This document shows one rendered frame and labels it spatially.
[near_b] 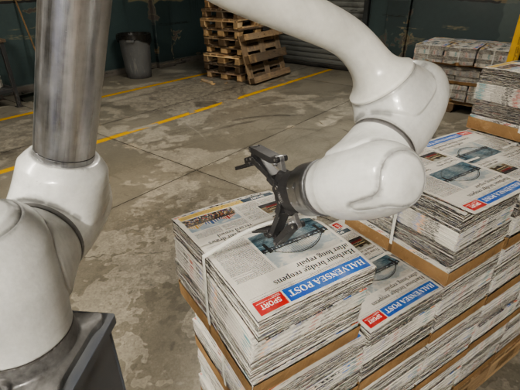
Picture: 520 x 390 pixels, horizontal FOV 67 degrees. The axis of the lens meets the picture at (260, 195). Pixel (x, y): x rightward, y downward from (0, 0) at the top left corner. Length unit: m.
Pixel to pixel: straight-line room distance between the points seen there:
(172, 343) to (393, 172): 1.74
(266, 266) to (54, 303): 0.36
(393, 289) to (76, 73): 0.89
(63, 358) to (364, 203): 0.53
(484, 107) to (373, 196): 1.21
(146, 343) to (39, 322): 1.47
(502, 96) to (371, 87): 1.08
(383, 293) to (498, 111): 0.84
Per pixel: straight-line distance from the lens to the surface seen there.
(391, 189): 0.49
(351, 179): 0.50
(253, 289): 0.72
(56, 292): 0.68
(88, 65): 0.68
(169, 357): 2.04
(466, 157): 1.42
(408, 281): 1.17
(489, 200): 1.14
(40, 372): 0.73
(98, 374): 0.83
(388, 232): 1.24
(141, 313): 2.27
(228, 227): 0.88
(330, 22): 0.55
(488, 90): 1.66
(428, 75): 0.63
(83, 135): 0.72
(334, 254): 0.82
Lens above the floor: 1.55
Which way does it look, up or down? 29 degrees down
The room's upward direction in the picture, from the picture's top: straight up
